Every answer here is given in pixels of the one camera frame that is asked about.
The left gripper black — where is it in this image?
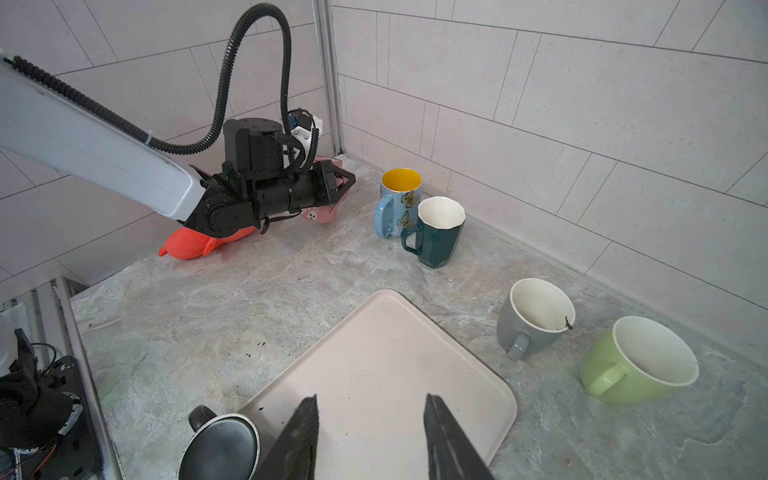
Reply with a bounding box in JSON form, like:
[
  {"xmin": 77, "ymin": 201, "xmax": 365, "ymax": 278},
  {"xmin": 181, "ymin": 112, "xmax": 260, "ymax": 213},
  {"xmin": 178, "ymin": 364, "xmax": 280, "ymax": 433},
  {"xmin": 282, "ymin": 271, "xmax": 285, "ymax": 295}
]
[{"xmin": 309, "ymin": 158, "xmax": 356, "ymax": 207}]

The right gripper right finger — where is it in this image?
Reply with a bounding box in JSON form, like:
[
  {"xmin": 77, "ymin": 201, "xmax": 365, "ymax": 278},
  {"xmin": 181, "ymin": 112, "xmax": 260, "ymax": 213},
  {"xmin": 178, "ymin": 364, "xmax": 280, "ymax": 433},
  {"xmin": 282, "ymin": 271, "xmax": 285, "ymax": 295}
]
[{"xmin": 423, "ymin": 394, "xmax": 494, "ymax": 480}]

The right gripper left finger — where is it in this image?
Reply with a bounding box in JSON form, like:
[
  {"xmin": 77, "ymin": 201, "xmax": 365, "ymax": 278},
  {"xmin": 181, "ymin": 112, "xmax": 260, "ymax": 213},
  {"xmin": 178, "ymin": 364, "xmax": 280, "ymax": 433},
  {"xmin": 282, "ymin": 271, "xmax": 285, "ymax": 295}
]
[{"xmin": 254, "ymin": 395, "xmax": 320, "ymax": 480}]

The pink glass mug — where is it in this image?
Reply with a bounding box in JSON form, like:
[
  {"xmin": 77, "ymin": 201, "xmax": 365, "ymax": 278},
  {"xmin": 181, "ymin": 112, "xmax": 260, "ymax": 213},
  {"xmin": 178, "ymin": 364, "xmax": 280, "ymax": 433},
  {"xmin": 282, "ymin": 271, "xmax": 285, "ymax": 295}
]
[{"xmin": 300, "ymin": 157, "xmax": 349, "ymax": 224}]

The light blue butterfly mug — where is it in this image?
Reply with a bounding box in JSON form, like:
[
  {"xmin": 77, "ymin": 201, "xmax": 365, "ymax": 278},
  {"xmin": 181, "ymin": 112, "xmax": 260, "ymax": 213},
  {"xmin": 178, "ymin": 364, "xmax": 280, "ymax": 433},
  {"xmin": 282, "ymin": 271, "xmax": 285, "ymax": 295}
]
[{"xmin": 374, "ymin": 168, "xmax": 422, "ymax": 238}]

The black mug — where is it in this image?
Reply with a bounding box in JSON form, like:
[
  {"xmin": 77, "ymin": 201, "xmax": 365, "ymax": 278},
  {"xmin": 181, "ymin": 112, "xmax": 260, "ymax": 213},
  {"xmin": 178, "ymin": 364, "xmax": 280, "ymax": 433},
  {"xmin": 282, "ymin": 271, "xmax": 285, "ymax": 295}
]
[{"xmin": 176, "ymin": 405, "xmax": 262, "ymax": 480}]

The dark green mug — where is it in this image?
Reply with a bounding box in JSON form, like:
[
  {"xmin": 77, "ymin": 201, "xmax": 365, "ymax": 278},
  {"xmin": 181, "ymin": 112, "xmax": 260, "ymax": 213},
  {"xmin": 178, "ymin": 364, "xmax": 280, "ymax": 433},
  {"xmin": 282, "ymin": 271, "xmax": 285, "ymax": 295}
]
[{"xmin": 401, "ymin": 196, "xmax": 466, "ymax": 269}]

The grey mug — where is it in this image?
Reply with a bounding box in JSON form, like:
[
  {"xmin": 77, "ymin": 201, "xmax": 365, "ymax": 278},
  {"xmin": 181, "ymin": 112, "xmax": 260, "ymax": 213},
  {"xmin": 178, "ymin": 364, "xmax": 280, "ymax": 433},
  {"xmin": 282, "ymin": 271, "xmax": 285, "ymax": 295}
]
[{"xmin": 497, "ymin": 278, "xmax": 576, "ymax": 361}]

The light green mug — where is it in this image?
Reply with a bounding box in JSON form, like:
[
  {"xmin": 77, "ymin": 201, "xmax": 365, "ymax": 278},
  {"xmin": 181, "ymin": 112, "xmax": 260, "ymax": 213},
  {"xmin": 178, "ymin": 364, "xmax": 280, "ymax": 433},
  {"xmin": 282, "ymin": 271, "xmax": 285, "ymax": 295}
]
[{"xmin": 578, "ymin": 316, "xmax": 700, "ymax": 405}]

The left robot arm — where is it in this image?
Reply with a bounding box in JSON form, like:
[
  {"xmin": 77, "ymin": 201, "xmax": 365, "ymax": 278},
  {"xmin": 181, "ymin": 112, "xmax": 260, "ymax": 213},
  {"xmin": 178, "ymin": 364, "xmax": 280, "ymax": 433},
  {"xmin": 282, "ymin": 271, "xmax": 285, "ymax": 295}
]
[{"xmin": 1, "ymin": 3, "xmax": 355, "ymax": 240}]

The beige tray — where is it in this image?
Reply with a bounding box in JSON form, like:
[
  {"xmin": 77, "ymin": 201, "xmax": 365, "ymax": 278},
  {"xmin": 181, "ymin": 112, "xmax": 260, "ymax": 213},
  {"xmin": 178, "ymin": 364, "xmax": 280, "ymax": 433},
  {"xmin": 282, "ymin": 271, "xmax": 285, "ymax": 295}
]
[{"xmin": 240, "ymin": 290, "xmax": 517, "ymax": 479}]

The red monster plush toy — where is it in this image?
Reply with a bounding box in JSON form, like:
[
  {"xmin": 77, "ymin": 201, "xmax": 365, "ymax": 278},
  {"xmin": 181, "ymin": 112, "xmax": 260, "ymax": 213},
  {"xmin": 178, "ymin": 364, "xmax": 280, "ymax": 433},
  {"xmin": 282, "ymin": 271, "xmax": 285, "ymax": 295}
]
[{"xmin": 158, "ymin": 227, "xmax": 256, "ymax": 260}]

